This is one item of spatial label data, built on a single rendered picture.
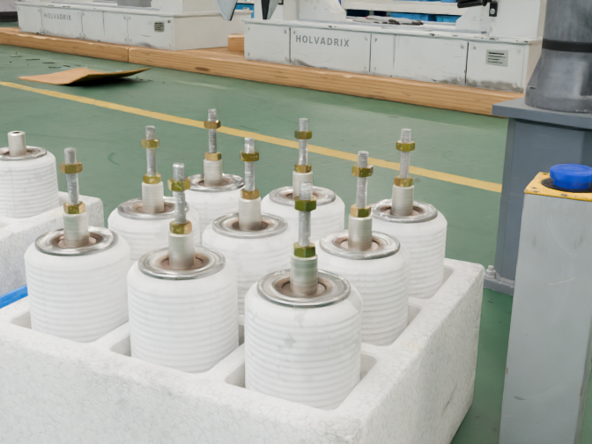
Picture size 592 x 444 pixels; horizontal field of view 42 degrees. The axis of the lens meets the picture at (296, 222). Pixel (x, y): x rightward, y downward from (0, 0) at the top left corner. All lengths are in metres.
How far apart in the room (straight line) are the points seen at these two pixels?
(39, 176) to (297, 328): 0.59
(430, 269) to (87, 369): 0.36
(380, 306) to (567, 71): 0.62
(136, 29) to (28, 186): 3.35
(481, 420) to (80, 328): 0.48
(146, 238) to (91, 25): 4.01
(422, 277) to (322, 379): 0.24
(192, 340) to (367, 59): 2.68
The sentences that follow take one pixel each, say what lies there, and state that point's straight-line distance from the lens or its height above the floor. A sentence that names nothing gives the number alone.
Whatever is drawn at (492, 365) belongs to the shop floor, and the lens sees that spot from 1.08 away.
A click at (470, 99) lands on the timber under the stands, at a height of 0.05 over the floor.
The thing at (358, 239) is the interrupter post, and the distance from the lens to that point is 0.72.
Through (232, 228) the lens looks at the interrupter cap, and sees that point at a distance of 0.77.
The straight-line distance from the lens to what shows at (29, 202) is 1.10.
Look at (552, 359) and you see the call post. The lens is 0.77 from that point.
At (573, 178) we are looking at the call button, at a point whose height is 0.33.
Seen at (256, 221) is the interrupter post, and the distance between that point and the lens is 0.77.
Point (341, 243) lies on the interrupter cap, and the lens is 0.74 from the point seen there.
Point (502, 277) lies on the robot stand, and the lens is 1.31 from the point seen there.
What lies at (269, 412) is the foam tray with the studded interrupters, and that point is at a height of 0.18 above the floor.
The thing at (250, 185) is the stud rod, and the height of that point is 0.29.
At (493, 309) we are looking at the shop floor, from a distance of 1.25.
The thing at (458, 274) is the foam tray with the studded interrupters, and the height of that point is 0.18.
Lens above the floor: 0.50
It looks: 18 degrees down
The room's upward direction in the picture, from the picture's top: 1 degrees clockwise
